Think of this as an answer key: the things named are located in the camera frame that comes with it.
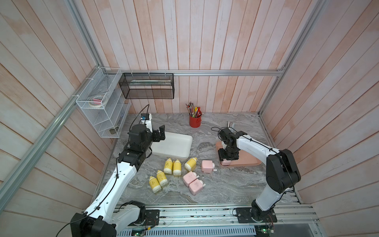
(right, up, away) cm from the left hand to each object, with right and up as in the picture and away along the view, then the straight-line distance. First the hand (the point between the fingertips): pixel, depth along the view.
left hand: (156, 127), depth 77 cm
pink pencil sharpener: (+29, -23, +9) cm, 38 cm away
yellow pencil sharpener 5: (-1, -30, 0) cm, 30 cm away
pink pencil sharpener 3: (+18, -28, +3) cm, 33 cm away
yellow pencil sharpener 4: (+3, -28, +2) cm, 28 cm away
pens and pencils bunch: (+22, +11, +29) cm, 38 cm away
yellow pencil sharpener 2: (+11, -23, +7) cm, 27 cm away
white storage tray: (+8, -12, +22) cm, 26 cm away
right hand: (+40, -19, +14) cm, 46 cm away
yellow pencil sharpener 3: (+19, -22, +8) cm, 30 cm away
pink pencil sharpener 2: (+39, -21, +10) cm, 46 cm away
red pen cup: (+22, +4, +31) cm, 38 cm away
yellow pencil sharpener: (+5, -23, +7) cm, 24 cm away
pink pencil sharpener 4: (+21, -32, 0) cm, 38 cm away
